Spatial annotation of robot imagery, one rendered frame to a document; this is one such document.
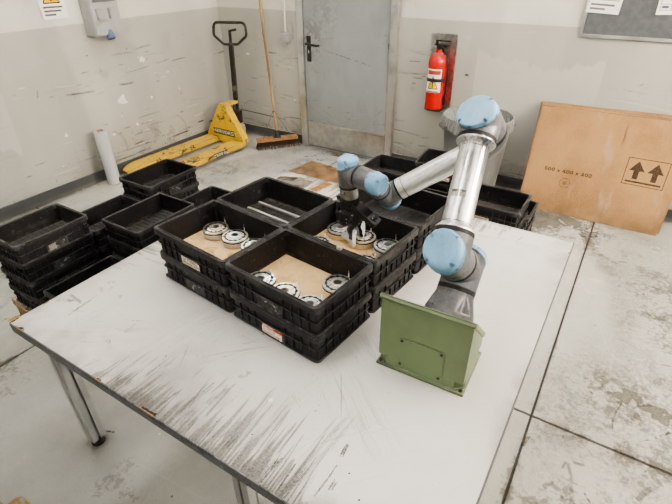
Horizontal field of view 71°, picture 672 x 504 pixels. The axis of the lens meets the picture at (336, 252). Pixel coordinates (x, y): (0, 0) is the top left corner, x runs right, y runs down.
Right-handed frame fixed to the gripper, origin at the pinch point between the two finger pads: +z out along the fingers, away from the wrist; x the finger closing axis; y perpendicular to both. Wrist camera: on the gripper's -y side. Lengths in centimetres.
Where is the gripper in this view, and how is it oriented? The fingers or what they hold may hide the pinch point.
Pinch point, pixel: (358, 242)
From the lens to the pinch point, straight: 179.4
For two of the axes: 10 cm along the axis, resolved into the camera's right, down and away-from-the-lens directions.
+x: -6.1, 5.4, -5.8
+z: 0.9, 7.8, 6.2
